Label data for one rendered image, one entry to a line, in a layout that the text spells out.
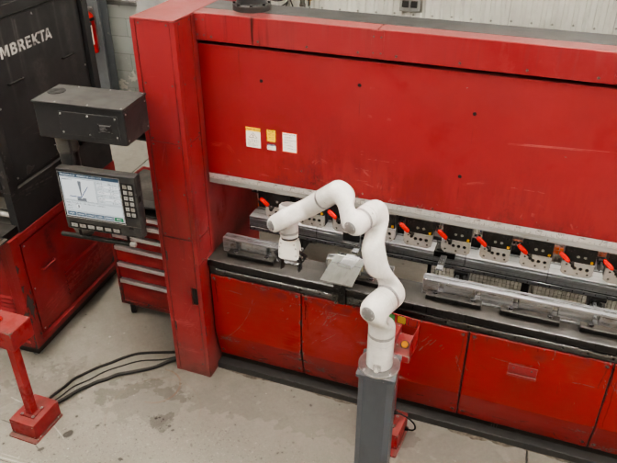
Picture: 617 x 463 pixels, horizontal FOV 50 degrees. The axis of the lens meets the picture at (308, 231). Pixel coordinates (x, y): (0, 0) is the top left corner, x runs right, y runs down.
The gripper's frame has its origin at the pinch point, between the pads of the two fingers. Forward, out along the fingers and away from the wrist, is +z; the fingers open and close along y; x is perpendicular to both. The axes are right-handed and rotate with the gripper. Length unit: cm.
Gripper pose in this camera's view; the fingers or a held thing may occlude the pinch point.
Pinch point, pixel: (290, 267)
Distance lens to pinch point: 312.9
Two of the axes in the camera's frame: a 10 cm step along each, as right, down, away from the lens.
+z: 0.3, 9.3, 3.7
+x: 4.3, -3.5, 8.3
